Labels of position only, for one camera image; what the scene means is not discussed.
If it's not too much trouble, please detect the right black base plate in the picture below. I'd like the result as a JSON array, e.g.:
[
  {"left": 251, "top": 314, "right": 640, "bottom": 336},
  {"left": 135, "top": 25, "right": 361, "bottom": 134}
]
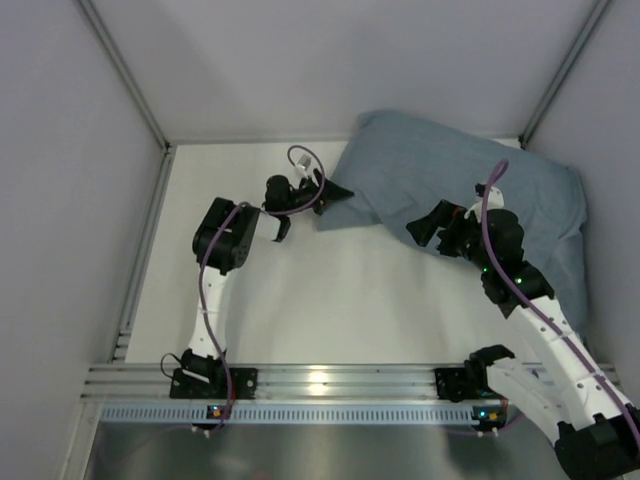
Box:
[{"left": 434, "top": 367, "right": 500, "bottom": 403}]

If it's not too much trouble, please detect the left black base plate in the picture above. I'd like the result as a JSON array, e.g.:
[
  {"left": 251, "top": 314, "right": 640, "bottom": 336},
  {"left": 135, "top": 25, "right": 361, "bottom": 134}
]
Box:
[{"left": 169, "top": 368, "right": 258, "bottom": 400}]

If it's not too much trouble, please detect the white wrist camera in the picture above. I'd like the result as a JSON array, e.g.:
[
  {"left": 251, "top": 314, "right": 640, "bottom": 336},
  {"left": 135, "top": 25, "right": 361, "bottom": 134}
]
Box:
[
  {"left": 294, "top": 154, "right": 312, "bottom": 178},
  {"left": 464, "top": 184, "right": 505, "bottom": 223}
]

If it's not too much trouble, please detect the aluminium frame post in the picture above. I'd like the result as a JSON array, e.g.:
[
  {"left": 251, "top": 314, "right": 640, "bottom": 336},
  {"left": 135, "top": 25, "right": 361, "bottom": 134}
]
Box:
[
  {"left": 75, "top": 0, "right": 175, "bottom": 362},
  {"left": 517, "top": 0, "right": 615, "bottom": 150}
]

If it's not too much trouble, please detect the left aluminium frame post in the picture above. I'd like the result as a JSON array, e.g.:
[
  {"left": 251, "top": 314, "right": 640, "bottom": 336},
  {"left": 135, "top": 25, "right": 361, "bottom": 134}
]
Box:
[{"left": 75, "top": 0, "right": 175, "bottom": 362}]

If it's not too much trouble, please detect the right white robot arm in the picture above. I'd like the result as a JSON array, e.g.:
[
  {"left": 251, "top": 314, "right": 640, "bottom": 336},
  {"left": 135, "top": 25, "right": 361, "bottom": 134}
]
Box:
[{"left": 406, "top": 201, "right": 639, "bottom": 479}]

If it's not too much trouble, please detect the aluminium mounting rail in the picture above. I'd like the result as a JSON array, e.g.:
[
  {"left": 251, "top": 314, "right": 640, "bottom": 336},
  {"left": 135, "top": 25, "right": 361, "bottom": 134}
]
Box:
[{"left": 81, "top": 364, "right": 439, "bottom": 403}]

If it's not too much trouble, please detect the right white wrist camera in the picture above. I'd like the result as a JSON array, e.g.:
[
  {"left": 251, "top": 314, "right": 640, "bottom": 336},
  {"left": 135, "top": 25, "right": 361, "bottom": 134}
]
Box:
[{"left": 464, "top": 184, "right": 505, "bottom": 223}]

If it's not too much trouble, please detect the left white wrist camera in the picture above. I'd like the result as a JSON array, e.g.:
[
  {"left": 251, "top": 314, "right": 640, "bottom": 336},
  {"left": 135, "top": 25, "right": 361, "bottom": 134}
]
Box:
[{"left": 294, "top": 154, "right": 312, "bottom": 178}]

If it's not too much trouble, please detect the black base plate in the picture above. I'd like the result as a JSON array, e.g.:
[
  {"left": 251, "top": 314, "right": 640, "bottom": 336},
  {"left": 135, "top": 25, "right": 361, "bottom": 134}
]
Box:
[
  {"left": 434, "top": 367, "right": 500, "bottom": 403},
  {"left": 169, "top": 368, "right": 258, "bottom": 400}
]

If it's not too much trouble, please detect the slotted grey cable duct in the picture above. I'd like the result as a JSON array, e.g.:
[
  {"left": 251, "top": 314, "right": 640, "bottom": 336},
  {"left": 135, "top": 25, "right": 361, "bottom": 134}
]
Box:
[{"left": 101, "top": 402, "right": 506, "bottom": 426}]

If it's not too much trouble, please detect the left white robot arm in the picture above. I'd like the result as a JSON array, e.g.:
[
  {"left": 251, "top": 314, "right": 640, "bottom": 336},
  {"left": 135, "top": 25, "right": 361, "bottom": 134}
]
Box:
[{"left": 169, "top": 169, "right": 354, "bottom": 403}]

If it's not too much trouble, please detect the right aluminium frame post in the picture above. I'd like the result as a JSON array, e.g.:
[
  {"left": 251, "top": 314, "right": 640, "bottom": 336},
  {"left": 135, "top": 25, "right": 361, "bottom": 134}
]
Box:
[{"left": 517, "top": 0, "right": 615, "bottom": 150}]

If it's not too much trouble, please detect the blue pillowcase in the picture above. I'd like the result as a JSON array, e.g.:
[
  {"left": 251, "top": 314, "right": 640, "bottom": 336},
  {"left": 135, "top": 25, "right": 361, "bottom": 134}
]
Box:
[{"left": 317, "top": 110, "right": 588, "bottom": 334}]

